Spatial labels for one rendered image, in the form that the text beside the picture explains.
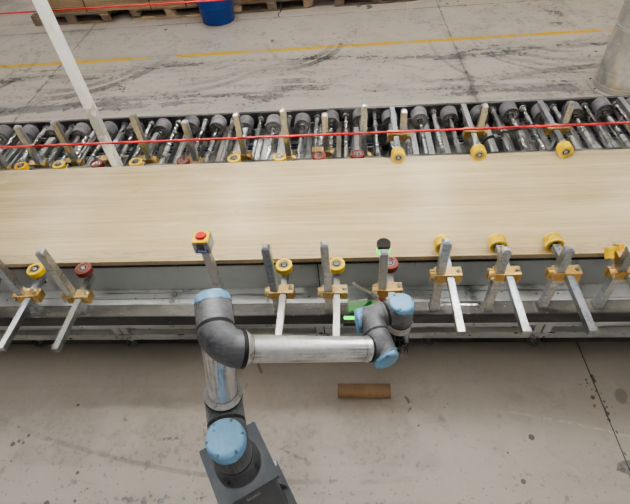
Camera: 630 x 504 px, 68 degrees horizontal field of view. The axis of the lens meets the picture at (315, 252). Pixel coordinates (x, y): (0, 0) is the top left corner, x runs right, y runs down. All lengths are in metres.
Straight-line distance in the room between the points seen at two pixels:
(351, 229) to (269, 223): 0.43
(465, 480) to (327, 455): 0.71
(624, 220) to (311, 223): 1.53
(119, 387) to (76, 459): 0.44
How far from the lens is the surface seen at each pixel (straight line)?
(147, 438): 2.97
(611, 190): 2.87
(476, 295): 2.51
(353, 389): 2.77
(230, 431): 1.87
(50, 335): 3.43
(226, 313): 1.44
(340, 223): 2.39
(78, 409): 3.24
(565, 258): 2.18
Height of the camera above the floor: 2.56
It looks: 47 degrees down
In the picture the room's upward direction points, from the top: 6 degrees counter-clockwise
